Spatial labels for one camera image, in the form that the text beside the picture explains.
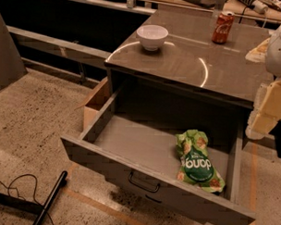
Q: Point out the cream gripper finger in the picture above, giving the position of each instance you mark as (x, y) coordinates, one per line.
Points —
(257, 54)
(266, 110)

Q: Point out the green rice chip bag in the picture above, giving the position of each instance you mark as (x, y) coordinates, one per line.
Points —
(196, 168)

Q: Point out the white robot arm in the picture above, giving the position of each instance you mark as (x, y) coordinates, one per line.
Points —
(273, 54)

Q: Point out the grey cabinet with counter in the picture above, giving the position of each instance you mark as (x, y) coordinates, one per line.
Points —
(188, 83)

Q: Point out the grey open top drawer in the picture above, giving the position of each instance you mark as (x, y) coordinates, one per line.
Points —
(157, 155)

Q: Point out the red cola can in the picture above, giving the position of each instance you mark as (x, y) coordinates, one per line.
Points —
(222, 27)

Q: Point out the white ceramic bowl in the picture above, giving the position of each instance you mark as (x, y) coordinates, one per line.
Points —
(152, 37)

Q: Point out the black stand leg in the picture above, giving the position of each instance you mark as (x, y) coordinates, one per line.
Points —
(60, 183)

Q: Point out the black drawer handle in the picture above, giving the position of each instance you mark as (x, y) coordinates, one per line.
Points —
(142, 185)

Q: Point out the grey metal rail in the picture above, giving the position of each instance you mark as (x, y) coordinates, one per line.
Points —
(72, 51)

